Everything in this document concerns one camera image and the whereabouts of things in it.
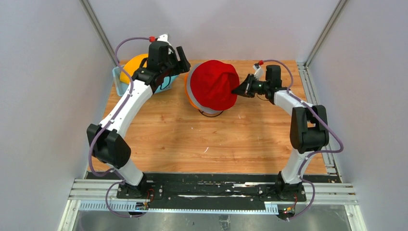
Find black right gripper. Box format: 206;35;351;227
232;74;269;99

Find orange bucket hat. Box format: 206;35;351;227
184;73;199;110

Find teal bucket hat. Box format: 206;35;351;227
154;75;178;94

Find red bucket hat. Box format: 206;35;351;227
190;60;240;111

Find grey bucket hat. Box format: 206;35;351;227
187;72;218;114

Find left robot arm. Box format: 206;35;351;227
87;40;191;199

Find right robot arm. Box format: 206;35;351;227
232;64;329;201

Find yellow bucket hat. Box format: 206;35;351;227
119;53;148;85

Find teal plastic basket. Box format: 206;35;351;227
112;67;128;97

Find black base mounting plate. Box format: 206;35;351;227
73;173;352;213

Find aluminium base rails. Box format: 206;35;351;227
59;173;367;231

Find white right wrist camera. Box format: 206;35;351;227
253;63;264;80

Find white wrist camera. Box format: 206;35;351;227
253;63;264;80
156;34;171;45

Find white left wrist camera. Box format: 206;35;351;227
156;34;171;45

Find left aluminium corner rail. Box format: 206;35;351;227
79;0;116;65

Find aluminium corner frame rail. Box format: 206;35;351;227
297;0;348;183

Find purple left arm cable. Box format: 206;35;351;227
88;36;157;218

